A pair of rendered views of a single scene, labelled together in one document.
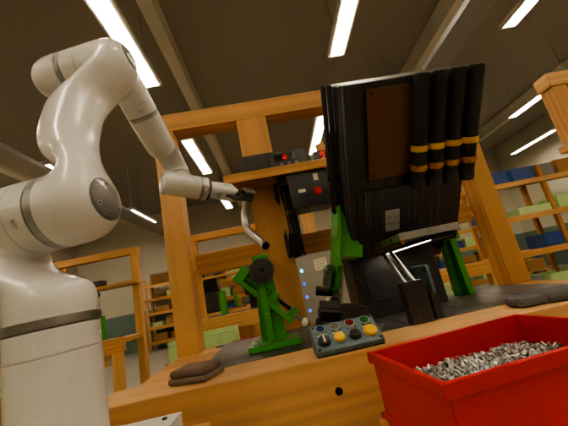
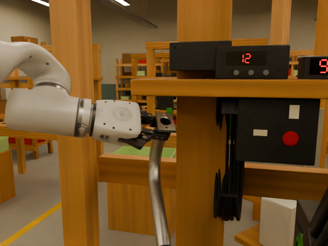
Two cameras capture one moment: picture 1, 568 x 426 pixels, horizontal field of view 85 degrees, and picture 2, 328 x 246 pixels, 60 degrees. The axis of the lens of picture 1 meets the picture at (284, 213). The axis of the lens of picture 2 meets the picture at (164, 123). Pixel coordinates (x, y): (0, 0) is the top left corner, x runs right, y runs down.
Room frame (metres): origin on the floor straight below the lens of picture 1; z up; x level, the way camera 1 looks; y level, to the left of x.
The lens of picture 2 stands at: (0.53, -0.08, 1.55)
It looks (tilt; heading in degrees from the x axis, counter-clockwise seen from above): 9 degrees down; 18
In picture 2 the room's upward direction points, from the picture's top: straight up
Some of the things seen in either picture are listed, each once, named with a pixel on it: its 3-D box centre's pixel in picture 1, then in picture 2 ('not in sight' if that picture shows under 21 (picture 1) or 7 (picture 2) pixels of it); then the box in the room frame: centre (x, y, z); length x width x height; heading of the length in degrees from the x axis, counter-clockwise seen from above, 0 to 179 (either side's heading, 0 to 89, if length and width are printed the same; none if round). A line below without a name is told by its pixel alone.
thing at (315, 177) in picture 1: (308, 192); (273, 127); (1.26, -0.12, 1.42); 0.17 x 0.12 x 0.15; 94
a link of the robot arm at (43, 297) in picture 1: (31, 254); not in sight; (0.47, 0.41, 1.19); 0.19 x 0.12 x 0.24; 85
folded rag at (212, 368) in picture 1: (196, 371); not in sight; (0.75, 0.27, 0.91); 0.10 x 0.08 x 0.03; 73
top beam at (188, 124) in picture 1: (307, 105); not in sight; (1.36, -0.22, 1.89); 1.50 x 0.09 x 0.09; 94
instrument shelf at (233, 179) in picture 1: (325, 172); (320, 87); (1.32, -0.23, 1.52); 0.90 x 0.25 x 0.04; 94
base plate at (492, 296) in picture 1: (384, 320); not in sight; (1.07, -0.25, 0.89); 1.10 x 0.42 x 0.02; 94
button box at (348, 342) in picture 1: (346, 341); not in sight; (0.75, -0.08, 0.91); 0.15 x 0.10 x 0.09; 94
